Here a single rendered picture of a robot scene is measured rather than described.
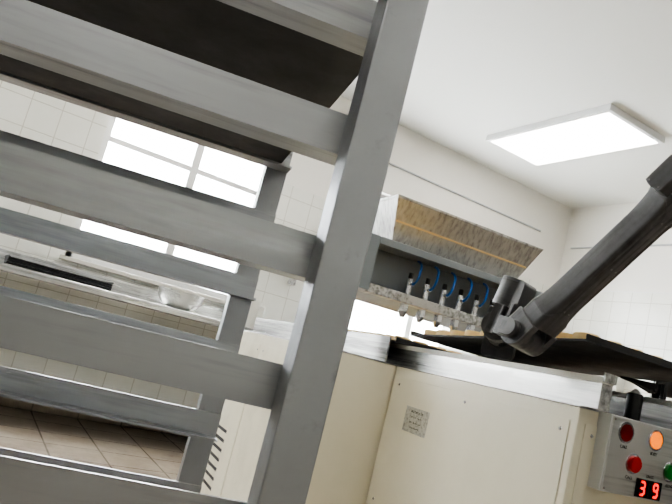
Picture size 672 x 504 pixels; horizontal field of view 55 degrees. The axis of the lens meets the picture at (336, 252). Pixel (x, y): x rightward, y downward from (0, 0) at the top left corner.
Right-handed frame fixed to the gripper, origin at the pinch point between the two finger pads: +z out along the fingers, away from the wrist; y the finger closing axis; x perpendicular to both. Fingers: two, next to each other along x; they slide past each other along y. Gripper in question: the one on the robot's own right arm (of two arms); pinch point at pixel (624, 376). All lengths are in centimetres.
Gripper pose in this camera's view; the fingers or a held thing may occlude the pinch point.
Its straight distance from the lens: 171.7
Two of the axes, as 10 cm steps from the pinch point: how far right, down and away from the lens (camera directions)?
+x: -3.2, -2.6, -9.1
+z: -9.2, -1.5, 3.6
